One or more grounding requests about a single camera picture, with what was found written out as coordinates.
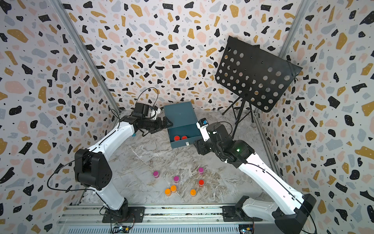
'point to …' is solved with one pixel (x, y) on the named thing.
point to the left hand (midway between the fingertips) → (169, 125)
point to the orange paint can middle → (173, 188)
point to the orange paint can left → (167, 192)
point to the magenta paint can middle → (176, 179)
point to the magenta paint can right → (201, 170)
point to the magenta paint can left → (156, 174)
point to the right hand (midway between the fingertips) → (198, 140)
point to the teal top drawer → (191, 131)
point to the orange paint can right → (193, 192)
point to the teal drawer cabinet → (180, 114)
